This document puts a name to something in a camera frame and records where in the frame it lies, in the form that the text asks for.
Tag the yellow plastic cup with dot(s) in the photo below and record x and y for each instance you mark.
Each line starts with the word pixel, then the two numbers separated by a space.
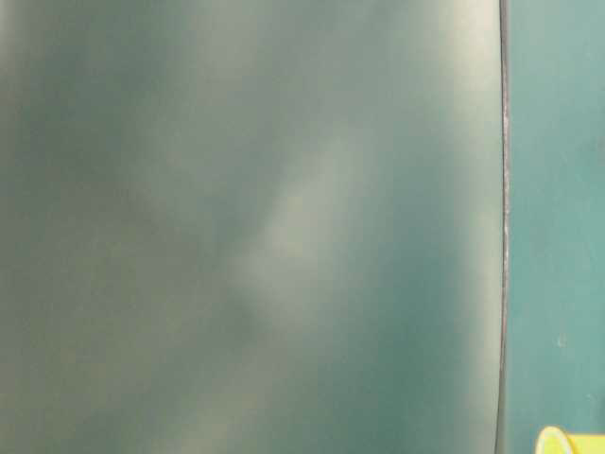
pixel 554 440

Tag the large grey-green blurred panel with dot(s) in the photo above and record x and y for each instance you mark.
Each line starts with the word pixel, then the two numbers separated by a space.
pixel 250 226

